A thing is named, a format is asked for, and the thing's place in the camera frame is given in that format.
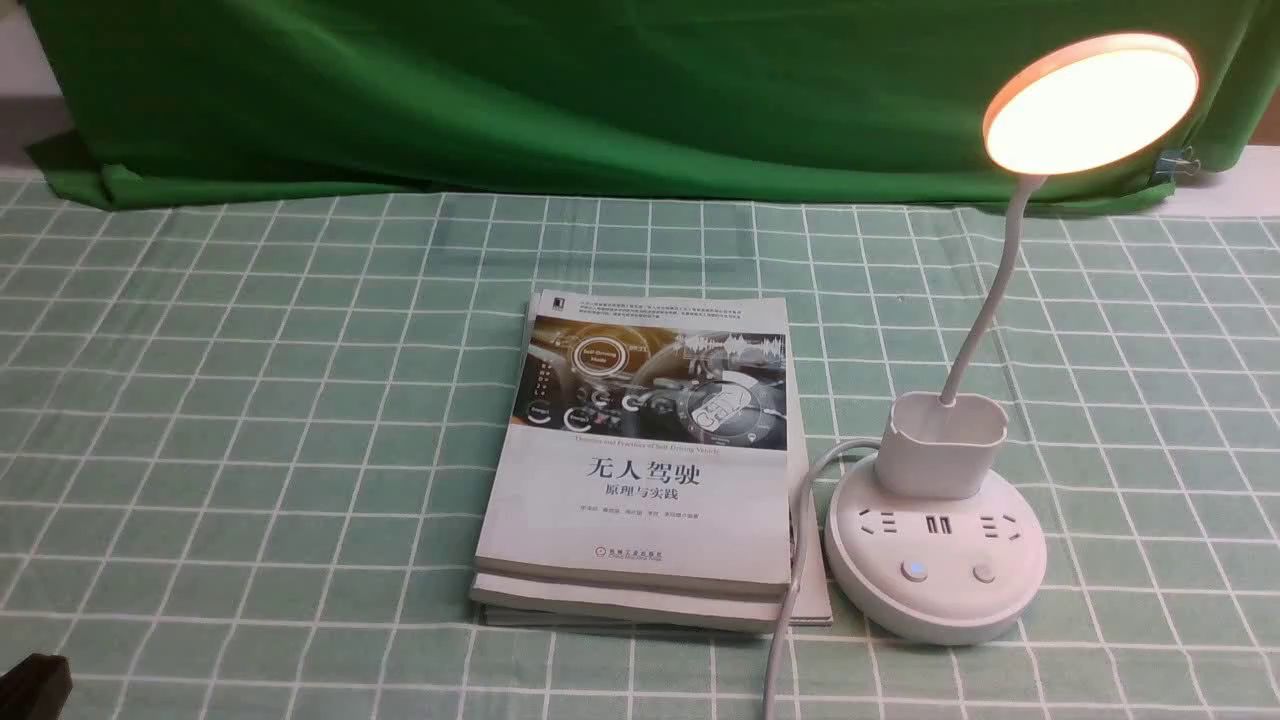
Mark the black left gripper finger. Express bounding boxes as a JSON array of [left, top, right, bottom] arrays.
[[1, 653, 73, 719]]

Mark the white desk lamp with base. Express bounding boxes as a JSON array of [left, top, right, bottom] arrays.
[[824, 33, 1199, 646]]

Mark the top white textbook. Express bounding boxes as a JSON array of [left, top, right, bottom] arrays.
[[474, 291, 794, 600]]

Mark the white lamp power cable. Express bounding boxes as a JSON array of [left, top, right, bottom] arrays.
[[764, 438, 883, 720]]

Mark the green backdrop cloth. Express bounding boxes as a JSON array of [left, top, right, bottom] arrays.
[[26, 1, 1277, 211]]

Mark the middle white book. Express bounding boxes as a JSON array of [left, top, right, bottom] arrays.
[[468, 304, 813, 634]]

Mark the bottom thin book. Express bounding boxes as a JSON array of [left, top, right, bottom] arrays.
[[470, 427, 833, 633]]

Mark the blue binder clip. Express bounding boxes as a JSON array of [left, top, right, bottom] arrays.
[[1151, 146, 1201, 184]]

